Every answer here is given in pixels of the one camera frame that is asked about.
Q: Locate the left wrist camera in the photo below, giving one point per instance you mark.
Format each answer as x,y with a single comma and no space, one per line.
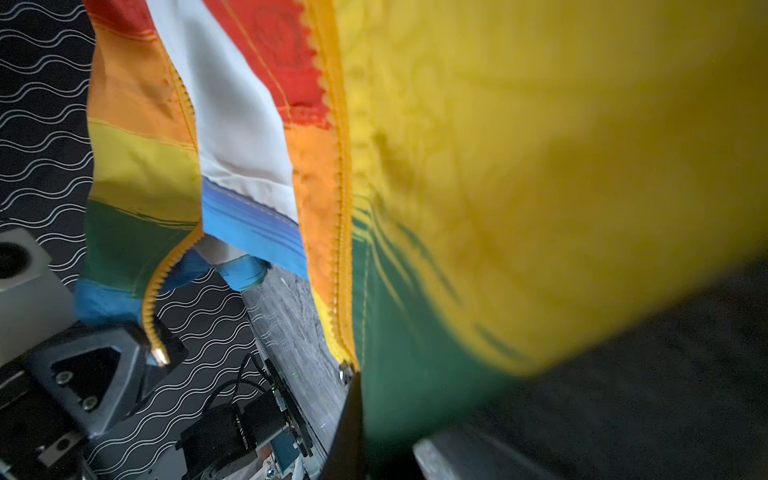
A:
35,304

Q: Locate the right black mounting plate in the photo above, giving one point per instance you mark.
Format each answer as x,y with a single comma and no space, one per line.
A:
290,408

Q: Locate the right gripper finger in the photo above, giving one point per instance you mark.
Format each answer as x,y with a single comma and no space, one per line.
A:
346,458

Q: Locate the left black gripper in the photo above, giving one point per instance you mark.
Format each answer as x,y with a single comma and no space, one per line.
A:
73,387

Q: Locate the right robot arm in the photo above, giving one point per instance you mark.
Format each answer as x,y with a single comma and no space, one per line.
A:
227,437

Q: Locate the rainbow striped jacket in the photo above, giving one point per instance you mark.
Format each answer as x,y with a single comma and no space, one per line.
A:
476,191

